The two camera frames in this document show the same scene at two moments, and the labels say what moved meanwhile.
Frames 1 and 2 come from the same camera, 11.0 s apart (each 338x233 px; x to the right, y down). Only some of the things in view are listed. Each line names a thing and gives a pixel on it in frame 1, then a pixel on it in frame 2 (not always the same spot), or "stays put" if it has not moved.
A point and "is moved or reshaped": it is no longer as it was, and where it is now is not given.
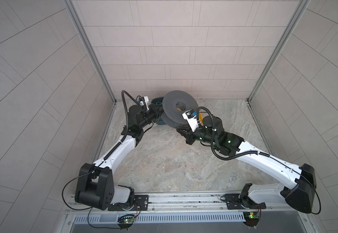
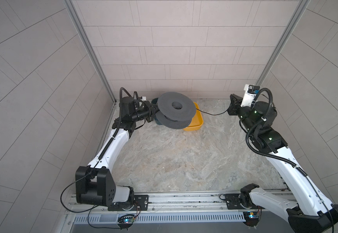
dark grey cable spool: (174, 104) is moved or reshaped
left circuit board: (125, 221) stays put
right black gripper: (188, 134) to (235, 106)
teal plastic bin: (157, 101) stays put
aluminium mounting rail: (210, 202) stays put
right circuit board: (252, 218) stays put
